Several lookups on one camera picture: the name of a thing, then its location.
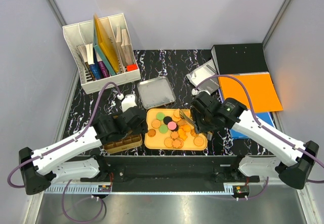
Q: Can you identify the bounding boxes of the brown compartment cookie box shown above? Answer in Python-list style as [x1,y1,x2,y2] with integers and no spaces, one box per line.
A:
[103,134,143,154]

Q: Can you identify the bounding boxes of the metal tongs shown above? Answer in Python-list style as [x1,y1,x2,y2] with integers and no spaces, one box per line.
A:
[179,109,213,140]

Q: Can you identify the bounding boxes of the yellow cookie tray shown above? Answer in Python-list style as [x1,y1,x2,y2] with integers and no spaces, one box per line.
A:
[144,108,208,151]

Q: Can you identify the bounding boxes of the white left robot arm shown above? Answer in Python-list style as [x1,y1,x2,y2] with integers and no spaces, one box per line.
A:
[19,106,148,195]

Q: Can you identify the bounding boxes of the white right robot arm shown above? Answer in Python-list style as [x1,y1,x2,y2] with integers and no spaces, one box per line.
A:
[190,92,319,190]

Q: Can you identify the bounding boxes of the round tan biscuit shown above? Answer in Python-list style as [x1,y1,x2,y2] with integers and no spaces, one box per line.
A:
[193,136,204,146]

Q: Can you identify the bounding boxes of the pink macaron cookie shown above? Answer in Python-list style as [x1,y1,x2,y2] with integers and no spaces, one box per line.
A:
[167,121,177,131]

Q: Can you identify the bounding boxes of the black sandwich cookie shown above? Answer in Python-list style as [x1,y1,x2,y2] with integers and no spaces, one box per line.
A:
[163,116,173,125]

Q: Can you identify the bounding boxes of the grey booklet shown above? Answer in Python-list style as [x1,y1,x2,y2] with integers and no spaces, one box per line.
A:
[186,59,220,94]

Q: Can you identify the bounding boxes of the green macaron cookie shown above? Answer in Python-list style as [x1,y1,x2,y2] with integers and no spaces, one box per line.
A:
[156,112,165,121]

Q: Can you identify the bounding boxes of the blue folder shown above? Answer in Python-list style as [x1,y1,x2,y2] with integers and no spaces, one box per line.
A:
[230,110,278,142]

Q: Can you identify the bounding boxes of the orange folder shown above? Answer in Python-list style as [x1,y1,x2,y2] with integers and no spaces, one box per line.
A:
[219,72,283,113]

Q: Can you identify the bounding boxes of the silver tin lid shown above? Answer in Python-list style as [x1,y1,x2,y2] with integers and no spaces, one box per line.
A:
[137,76,176,109]

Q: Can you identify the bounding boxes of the black binder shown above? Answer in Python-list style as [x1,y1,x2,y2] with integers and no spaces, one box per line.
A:
[211,43,269,74]

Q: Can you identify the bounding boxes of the white file organizer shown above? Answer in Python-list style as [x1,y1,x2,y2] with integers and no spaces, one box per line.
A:
[62,14,141,94]

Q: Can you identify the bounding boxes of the yellow folder in organizer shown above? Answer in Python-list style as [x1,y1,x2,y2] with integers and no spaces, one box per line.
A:
[93,14,119,76]

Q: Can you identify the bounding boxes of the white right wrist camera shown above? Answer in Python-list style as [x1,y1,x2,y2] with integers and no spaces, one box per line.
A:
[191,89,202,96]

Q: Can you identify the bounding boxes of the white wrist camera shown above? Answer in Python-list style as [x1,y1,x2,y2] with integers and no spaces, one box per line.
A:
[191,89,202,96]
[121,94,137,112]

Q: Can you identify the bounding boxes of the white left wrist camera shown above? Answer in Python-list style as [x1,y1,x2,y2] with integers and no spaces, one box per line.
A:
[121,94,137,112]

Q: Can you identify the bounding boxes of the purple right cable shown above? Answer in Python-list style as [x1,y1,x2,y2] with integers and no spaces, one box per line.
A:
[194,74,324,201]

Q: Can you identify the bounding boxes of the purple cable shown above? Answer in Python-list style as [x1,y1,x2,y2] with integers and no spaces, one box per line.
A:
[194,74,324,201]
[7,81,122,221]

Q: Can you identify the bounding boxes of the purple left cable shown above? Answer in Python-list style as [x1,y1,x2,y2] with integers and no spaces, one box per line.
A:
[7,81,122,221]

